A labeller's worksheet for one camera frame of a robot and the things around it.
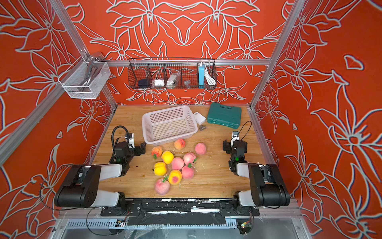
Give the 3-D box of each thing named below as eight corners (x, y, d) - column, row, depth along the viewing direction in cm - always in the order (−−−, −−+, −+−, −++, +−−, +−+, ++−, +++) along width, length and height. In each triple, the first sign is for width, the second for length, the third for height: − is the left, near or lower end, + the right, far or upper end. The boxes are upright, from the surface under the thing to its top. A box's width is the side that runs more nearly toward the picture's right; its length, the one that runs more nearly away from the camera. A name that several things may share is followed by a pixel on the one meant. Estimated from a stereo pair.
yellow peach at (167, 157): (160, 158, 91) (159, 155, 88) (168, 151, 94) (167, 148, 91) (168, 165, 88) (167, 163, 85) (175, 158, 91) (175, 155, 88)
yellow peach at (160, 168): (154, 176, 85) (152, 173, 81) (156, 165, 89) (154, 161, 85) (165, 176, 85) (164, 173, 81) (167, 165, 89) (165, 161, 85)
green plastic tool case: (205, 122, 110) (205, 119, 107) (210, 105, 122) (211, 101, 119) (238, 130, 105) (240, 127, 102) (240, 111, 117) (241, 108, 114)
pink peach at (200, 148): (199, 157, 92) (200, 152, 88) (193, 150, 96) (193, 145, 91) (206, 152, 94) (207, 147, 90) (200, 145, 98) (201, 140, 93)
